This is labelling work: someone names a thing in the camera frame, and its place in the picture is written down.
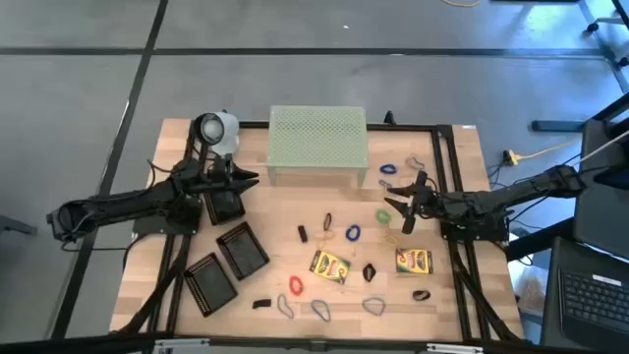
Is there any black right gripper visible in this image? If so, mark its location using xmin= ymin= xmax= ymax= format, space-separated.
xmin=384 ymin=170 xmax=441 ymax=235

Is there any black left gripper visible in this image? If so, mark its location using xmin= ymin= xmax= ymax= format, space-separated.
xmin=185 ymin=154 xmax=260 ymax=203

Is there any yellow green crayon box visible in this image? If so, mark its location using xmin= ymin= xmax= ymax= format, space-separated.
xmin=308 ymin=249 xmax=352 ymax=286
xmin=395 ymin=248 xmax=434 ymax=275

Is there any white desk lamp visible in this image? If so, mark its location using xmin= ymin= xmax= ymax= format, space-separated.
xmin=193 ymin=108 xmax=241 ymax=157

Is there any black plastic basket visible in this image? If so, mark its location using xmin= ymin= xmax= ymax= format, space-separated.
xmin=183 ymin=252 xmax=239 ymax=319
xmin=202 ymin=189 xmax=247 ymax=227
xmin=215 ymin=220 xmax=270 ymax=281

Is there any black stand foot bar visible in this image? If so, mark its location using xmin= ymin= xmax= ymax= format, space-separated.
xmin=530 ymin=119 xmax=587 ymax=133

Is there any dark grey laptop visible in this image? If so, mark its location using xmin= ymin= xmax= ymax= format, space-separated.
xmin=540 ymin=235 xmax=629 ymax=354

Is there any grey stand foot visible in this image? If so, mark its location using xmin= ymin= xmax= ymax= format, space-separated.
xmin=0 ymin=214 xmax=38 ymax=236

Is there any yellow power cable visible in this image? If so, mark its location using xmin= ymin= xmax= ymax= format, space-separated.
xmin=518 ymin=140 xmax=584 ymax=161

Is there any silver metal bracket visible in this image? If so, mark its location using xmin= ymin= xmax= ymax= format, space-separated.
xmin=151 ymin=337 xmax=210 ymax=354
xmin=426 ymin=342 xmax=486 ymax=354

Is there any white cable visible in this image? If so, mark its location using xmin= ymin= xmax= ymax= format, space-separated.
xmin=579 ymin=130 xmax=629 ymax=166

